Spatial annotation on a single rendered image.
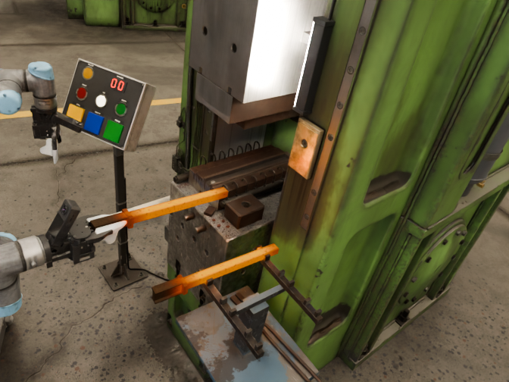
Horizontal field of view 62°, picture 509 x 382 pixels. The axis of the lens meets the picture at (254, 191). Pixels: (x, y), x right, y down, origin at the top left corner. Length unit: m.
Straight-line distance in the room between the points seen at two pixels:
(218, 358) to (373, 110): 0.87
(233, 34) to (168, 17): 5.15
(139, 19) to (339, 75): 5.31
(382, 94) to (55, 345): 1.85
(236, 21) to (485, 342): 2.27
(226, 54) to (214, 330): 0.87
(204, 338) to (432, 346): 1.55
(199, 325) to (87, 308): 1.06
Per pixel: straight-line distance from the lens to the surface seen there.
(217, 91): 1.38
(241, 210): 1.48
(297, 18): 1.31
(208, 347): 1.44
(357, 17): 1.15
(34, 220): 2.97
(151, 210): 1.21
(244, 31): 1.24
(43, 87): 1.65
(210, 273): 1.27
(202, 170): 1.62
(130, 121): 1.77
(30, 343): 2.37
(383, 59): 1.12
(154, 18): 6.39
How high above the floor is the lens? 1.91
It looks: 36 degrees down
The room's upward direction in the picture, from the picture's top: 11 degrees clockwise
